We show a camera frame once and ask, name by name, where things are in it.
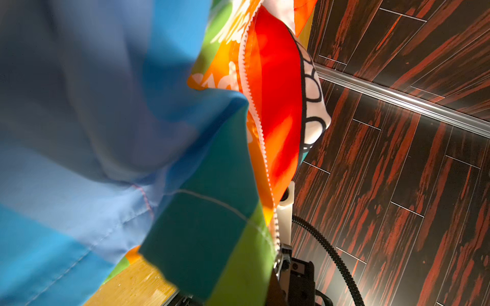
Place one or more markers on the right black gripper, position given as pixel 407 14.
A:
pixel 295 280

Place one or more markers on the white orange kids jacket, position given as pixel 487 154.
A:
pixel 169 128

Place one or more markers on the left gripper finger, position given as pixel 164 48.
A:
pixel 275 296

